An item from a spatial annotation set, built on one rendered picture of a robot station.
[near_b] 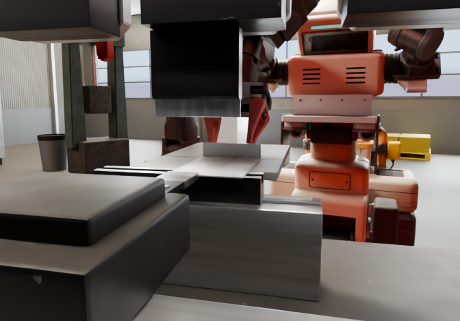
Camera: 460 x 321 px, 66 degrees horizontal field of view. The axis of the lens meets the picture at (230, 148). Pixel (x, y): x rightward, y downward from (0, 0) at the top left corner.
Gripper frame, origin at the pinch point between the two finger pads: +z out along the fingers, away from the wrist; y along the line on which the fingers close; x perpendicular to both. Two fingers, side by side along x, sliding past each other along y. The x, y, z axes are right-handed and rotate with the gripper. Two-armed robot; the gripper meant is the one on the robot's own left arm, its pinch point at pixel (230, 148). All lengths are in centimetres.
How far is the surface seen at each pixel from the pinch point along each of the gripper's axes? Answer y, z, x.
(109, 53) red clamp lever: -15.8, -9.3, -10.9
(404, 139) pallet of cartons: 167, -259, 628
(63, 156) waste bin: -378, -123, 409
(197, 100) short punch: -0.8, -0.6, -13.6
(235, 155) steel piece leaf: 1.2, 1.3, -0.7
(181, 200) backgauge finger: 4.7, 13.3, -27.3
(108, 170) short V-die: -11.3, 7.5, -11.3
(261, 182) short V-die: 6.7, 7.4, -10.1
